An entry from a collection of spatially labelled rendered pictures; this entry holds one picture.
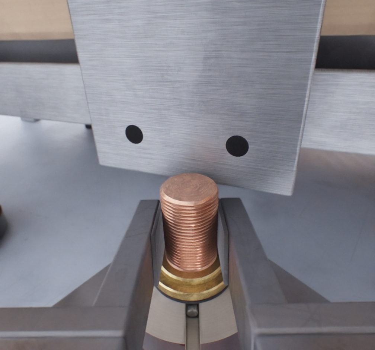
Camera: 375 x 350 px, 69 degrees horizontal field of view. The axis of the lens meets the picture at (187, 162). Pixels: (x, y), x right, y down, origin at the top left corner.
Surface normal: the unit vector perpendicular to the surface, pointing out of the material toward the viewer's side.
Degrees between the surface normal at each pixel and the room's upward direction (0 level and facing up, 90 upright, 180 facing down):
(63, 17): 90
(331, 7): 90
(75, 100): 90
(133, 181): 180
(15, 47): 90
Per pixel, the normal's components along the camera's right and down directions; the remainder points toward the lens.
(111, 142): -0.35, 0.44
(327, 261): -0.03, -0.89
